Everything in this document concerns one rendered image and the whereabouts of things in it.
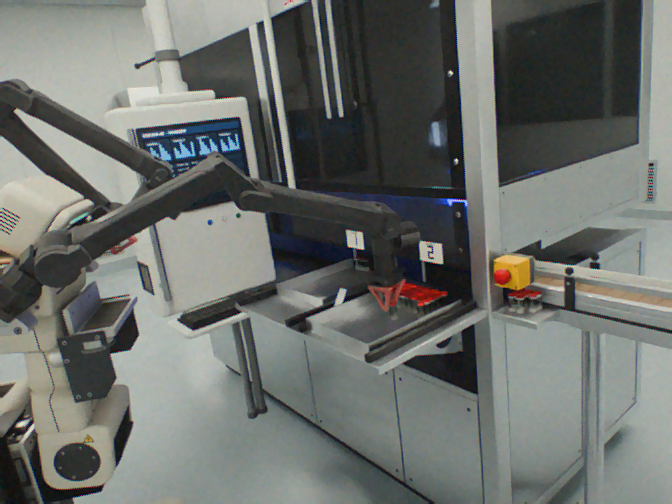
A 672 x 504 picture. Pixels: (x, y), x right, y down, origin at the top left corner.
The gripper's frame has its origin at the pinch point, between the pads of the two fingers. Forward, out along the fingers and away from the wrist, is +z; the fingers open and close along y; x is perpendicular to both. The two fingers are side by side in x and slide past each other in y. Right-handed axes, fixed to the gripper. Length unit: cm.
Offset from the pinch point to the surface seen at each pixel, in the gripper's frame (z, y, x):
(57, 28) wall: -172, 189, 509
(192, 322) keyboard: 10, -15, 69
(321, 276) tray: 4.6, 23.9, 43.3
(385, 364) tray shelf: 4.6, -21.6, -11.6
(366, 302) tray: 3.8, 7.0, 12.4
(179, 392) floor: 95, 37, 175
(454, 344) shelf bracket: 16.8, 15.2, -11.2
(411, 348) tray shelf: 4.5, -12.6, -13.4
